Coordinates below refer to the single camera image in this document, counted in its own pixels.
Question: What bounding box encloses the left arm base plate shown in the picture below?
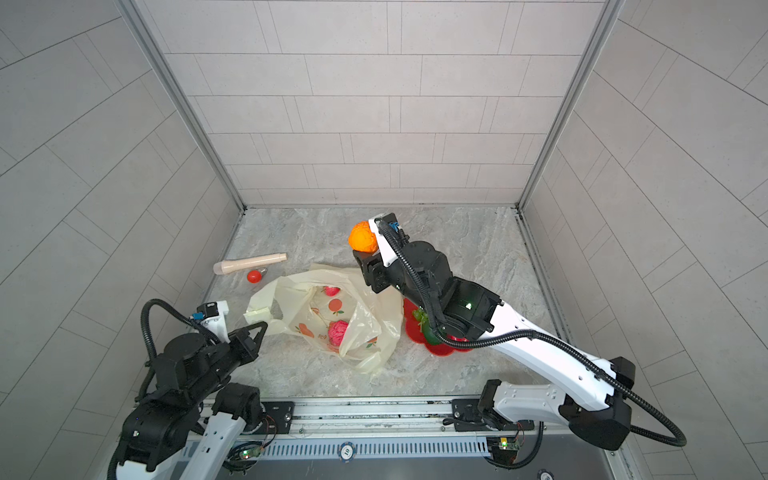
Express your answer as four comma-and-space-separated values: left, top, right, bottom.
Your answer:
243, 401, 296, 437

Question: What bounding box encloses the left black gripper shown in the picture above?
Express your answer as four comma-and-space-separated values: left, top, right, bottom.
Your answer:
189, 318, 273, 403

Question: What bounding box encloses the red flower-shaped bowl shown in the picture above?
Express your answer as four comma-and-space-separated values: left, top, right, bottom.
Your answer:
403, 299, 468, 357

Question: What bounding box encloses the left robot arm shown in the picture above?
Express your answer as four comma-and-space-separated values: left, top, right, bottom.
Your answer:
106, 322, 269, 479

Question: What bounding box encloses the black corrugated cable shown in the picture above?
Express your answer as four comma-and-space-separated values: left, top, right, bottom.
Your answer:
136, 298, 205, 400

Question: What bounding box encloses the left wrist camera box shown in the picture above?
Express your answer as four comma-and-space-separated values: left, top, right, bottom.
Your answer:
190, 301, 229, 343

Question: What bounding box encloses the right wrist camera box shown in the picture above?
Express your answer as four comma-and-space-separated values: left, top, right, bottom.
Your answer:
368, 213, 400, 268

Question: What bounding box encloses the cream plastic bag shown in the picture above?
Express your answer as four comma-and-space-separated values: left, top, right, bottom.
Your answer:
244, 264, 404, 374

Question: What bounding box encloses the aluminium mounting rail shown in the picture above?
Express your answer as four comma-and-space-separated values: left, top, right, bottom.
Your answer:
161, 392, 619, 442

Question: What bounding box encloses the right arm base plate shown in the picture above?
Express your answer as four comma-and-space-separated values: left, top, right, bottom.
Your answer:
443, 398, 537, 434

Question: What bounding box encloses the green grape bunch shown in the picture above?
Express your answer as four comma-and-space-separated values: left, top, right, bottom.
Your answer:
412, 308, 429, 332

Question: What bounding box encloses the small red ball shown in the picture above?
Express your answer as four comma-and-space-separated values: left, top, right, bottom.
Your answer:
247, 270, 263, 284

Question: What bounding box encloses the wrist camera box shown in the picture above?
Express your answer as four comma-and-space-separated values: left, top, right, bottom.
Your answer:
190, 301, 229, 343
368, 213, 400, 268

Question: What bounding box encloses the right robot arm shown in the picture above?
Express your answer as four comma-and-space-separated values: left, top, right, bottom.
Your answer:
353, 239, 687, 451

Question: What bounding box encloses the orange fruit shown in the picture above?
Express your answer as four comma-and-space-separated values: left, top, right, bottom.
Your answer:
348, 221, 378, 253

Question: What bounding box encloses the wooden rolling pin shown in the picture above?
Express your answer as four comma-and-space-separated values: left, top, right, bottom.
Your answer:
213, 253, 287, 275

